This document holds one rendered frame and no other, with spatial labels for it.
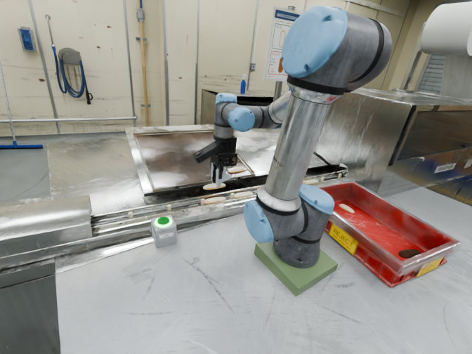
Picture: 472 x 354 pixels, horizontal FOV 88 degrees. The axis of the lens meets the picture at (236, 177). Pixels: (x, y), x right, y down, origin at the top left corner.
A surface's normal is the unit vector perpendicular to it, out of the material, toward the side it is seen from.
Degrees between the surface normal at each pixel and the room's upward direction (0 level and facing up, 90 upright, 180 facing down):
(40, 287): 90
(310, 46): 80
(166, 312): 0
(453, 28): 98
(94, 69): 90
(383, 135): 90
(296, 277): 4
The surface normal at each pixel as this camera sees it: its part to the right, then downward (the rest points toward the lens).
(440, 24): -0.88, 0.09
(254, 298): 0.10, -0.89
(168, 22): 0.47, 0.43
